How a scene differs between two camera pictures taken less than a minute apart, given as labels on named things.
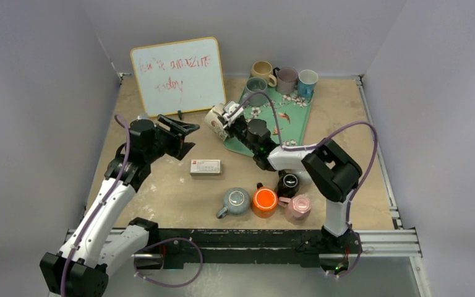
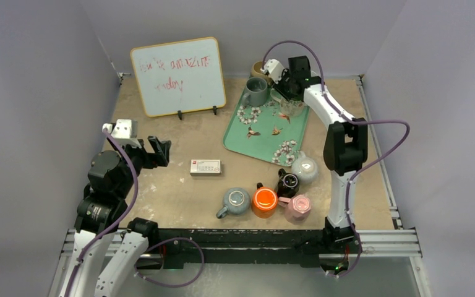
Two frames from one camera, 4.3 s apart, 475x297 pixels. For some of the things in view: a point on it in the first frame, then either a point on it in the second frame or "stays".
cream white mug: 212,120 -> 289,108
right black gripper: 235,126 -> 284,90
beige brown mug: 263,69 stays
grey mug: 253,85 stays
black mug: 287,184 stays
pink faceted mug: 297,208 stays
